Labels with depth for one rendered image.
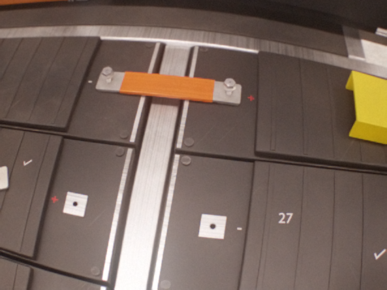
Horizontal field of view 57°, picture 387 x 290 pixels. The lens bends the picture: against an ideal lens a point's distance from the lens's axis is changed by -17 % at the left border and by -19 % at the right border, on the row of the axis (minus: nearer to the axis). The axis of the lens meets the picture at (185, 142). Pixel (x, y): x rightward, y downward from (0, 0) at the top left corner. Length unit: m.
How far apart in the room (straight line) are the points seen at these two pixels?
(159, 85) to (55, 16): 0.22
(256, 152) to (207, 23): 0.19
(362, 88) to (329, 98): 0.05
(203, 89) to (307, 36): 0.18
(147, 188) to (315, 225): 0.16
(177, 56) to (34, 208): 0.24
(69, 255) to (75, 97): 0.17
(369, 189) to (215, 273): 0.18
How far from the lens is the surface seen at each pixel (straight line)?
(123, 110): 0.43
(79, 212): 0.38
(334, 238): 0.38
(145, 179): 0.40
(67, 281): 0.37
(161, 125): 0.43
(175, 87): 0.43
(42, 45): 0.52
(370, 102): 0.43
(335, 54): 0.53
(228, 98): 0.43
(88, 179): 0.40
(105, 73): 0.43
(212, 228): 0.36
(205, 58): 0.47
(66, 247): 0.38
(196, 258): 0.36
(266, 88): 0.44
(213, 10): 0.54
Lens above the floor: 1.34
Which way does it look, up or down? 59 degrees down
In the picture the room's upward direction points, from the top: straight up
